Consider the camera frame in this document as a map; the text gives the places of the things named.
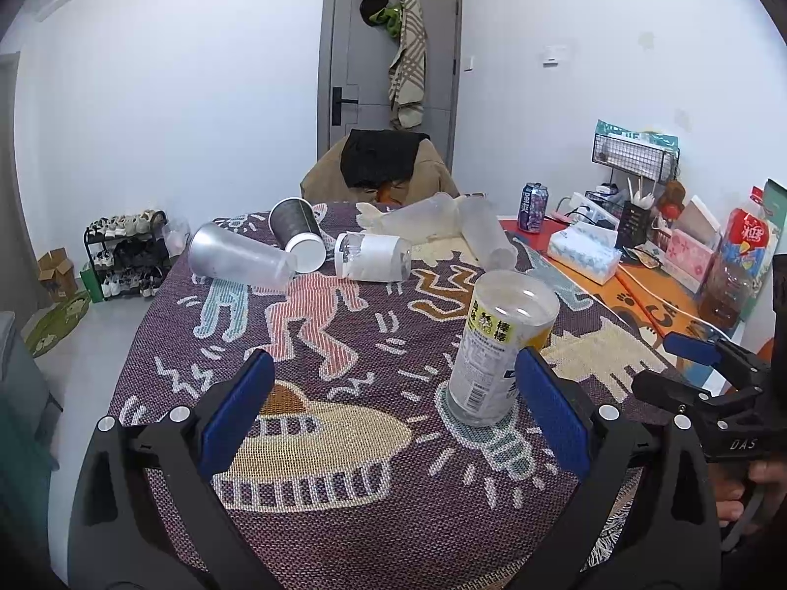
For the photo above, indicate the grey cabinet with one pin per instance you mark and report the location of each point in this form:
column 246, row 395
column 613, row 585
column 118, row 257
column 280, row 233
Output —
column 21, row 442

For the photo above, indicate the white plastic bag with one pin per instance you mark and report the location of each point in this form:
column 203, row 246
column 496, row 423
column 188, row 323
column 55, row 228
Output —
column 176, row 236

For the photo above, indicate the clear plastic cup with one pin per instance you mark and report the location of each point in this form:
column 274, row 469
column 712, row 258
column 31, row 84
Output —
column 424, row 215
column 489, row 233

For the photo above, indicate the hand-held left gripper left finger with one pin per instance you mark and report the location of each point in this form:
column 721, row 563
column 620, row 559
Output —
column 240, row 409

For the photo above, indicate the frosted translucent plastic cup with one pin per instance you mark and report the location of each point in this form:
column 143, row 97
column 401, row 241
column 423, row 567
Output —
column 237, row 255

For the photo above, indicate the clear cup with white sleeve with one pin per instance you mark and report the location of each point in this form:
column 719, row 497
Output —
column 375, row 256

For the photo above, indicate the dark grey paper cup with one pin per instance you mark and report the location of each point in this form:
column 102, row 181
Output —
column 295, row 221

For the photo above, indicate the tissue pack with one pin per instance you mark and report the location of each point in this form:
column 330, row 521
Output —
column 584, row 252

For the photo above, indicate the pink box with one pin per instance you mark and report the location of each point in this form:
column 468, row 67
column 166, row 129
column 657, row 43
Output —
column 692, row 258

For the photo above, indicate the white wall box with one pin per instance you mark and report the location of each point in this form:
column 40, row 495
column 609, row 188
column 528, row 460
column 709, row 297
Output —
column 554, row 54

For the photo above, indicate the purple drink can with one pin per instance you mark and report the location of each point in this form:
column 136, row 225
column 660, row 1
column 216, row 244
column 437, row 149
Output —
column 533, row 209

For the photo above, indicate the person's right hand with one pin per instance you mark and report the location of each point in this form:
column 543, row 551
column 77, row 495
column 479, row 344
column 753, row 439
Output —
column 728, row 507

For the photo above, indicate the green box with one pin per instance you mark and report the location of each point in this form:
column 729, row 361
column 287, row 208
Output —
column 776, row 221

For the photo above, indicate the orange table mat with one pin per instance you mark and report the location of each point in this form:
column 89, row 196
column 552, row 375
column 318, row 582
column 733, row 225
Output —
column 645, row 298

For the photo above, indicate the plaid scarf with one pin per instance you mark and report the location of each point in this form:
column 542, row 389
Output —
column 409, row 67

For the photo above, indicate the large plastic bottle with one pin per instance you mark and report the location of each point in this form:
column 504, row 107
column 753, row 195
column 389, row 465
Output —
column 735, row 264

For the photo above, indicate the cardboard box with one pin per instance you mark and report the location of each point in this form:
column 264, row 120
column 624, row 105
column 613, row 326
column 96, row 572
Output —
column 56, row 273

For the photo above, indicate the black hat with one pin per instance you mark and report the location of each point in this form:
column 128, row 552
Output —
column 373, row 5

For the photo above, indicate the white light switch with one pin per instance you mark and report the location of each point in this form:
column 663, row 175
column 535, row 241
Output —
column 468, row 63

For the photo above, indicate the black cloth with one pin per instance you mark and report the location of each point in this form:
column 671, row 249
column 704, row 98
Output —
column 381, row 157

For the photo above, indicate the black pen holder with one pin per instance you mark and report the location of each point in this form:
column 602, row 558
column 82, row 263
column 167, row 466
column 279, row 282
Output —
column 633, row 224

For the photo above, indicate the black shoe rack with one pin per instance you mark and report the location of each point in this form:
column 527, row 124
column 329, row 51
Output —
column 92, row 243

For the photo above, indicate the clear cup with printed label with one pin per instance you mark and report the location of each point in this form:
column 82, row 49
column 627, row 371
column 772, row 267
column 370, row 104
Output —
column 486, row 362

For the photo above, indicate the white power strip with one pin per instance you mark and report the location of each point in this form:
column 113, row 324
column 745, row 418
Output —
column 590, row 206

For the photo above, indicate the green round rug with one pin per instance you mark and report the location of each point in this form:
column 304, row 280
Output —
column 55, row 322

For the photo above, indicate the green bag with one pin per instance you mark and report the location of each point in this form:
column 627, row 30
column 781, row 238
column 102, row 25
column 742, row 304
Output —
column 92, row 283

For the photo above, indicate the brown stuffed toy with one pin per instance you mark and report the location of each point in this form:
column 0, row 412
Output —
column 673, row 195

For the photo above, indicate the grey door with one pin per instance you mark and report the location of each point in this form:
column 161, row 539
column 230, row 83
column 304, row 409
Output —
column 344, row 43

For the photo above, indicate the chair with brown jacket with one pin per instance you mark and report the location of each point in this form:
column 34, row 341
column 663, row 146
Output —
column 439, row 175

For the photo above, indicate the green cloth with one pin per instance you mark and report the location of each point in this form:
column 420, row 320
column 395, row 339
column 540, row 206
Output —
column 390, row 21

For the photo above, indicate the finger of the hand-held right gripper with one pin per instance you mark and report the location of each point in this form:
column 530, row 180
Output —
column 676, row 396
column 692, row 348

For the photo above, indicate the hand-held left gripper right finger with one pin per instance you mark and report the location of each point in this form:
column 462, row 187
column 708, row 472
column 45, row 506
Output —
column 553, row 418

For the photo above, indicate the printed purple blanket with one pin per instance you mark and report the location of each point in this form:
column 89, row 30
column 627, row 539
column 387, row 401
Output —
column 369, row 332

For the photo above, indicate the group of shoes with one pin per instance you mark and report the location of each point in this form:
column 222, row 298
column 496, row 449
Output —
column 129, row 255

